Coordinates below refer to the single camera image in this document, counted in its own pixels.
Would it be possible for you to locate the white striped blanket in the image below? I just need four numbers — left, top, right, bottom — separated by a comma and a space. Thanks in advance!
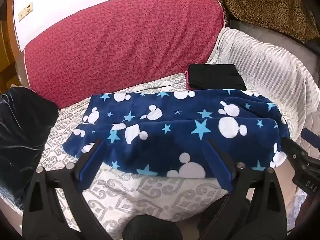
206, 27, 320, 142

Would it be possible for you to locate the white grey patterned bedsheet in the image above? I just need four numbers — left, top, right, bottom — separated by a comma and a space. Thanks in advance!
15, 72, 302, 233

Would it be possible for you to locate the wooden furniture piece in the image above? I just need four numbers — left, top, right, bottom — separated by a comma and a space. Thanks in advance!
0, 0, 21, 85

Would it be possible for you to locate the black and pink folded cloth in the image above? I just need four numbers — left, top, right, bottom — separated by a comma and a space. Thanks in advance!
186, 64, 248, 91

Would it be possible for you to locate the beige wall switch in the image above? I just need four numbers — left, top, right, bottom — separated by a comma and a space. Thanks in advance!
19, 2, 34, 22

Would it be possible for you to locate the navy mouse-print fleece blanket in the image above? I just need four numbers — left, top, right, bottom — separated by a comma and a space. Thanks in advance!
61, 89, 291, 180

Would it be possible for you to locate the red patterned pillow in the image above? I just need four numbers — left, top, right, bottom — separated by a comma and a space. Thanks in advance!
24, 0, 225, 109

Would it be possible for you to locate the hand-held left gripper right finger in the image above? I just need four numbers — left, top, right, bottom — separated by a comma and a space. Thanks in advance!
199, 139, 287, 240

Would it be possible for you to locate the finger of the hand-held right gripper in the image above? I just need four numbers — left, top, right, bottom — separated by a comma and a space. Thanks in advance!
301, 127, 316, 143
281, 136, 309, 161

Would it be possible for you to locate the dark velvet pillow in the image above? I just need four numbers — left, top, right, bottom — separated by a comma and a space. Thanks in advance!
0, 86, 60, 207

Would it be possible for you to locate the leopard print cloth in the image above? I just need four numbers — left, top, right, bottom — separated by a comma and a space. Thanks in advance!
211, 0, 320, 43

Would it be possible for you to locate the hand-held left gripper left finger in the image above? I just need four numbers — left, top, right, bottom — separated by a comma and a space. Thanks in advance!
22, 138, 113, 240

